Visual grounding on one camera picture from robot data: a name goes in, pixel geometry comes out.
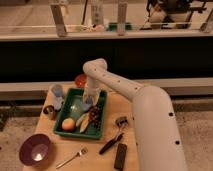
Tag orange peach fruit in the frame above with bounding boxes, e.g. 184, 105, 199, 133
62, 118, 75, 131

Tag wooden post left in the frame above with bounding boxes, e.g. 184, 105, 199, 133
51, 4, 67, 37

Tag wooden post right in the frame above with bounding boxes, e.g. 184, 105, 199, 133
117, 0, 127, 36

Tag green box in background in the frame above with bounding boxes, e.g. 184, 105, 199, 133
108, 22, 132, 31

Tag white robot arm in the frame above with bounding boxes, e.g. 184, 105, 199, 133
83, 58, 188, 171

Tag silver fork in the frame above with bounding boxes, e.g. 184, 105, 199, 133
56, 148, 88, 169

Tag small metal cup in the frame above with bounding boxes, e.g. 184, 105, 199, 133
43, 105, 56, 120

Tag dark red grapes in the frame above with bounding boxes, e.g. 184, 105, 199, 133
89, 106, 101, 130

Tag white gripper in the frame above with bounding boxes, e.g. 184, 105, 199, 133
83, 80, 101, 104

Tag purple bowl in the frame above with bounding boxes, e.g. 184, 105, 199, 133
19, 134, 51, 166

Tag black rectangular remote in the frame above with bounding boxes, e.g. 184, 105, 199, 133
114, 143, 127, 171

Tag yellow banana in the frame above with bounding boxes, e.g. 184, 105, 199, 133
76, 113, 89, 133

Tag black handled brush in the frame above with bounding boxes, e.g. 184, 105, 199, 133
99, 116, 128, 155

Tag blue glass cup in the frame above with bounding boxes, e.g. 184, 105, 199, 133
51, 84, 64, 111

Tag wooden post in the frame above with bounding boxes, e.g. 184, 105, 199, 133
51, 4, 67, 37
117, 0, 127, 36

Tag black machine in background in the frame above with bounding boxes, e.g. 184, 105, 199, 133
146, 0, 207, 29

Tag green plastic tray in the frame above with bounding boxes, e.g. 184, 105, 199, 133
53, 88, 107, 139

